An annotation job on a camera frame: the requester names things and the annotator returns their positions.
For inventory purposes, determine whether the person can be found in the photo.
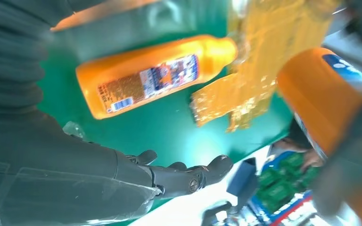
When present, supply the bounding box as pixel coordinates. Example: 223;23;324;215
273;118;325;171

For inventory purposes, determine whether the green plastic crate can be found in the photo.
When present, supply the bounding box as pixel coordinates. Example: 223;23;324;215
255;152;324;214

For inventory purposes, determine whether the green table mat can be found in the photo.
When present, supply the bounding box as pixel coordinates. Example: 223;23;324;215
36;0;294;226

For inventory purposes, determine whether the yellow taped plastic sheet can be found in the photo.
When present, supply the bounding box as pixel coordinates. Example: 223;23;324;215
189;0;341;133

